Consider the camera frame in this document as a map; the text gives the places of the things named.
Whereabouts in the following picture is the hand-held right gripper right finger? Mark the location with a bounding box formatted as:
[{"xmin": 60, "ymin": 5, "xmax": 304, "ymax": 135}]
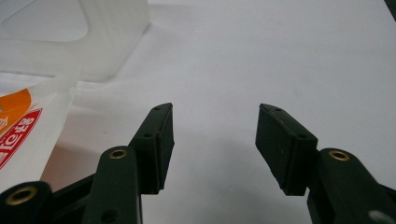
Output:
[{"xmin": 255, "ymin": 103, "xmax": 396, "ymax": 224}]

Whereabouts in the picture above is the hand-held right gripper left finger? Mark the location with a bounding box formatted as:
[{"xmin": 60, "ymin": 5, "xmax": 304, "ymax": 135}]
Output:
[{"xmin": 81, "ymin": 102, "xmax": 176, "ymax": 224}]

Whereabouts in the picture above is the translucent white plastic container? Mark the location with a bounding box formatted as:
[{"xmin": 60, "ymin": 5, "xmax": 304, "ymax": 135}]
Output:
[{"xmin": 0, "ymin": 0, "xmax": 151, "ymax": 82}]

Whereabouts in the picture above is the white packet with orange-red print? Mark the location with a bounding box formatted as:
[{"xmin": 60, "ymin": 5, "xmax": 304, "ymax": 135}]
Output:
[{"xmin": 0, "ymin": 74, "xmax": 78, "ymax": 194}]

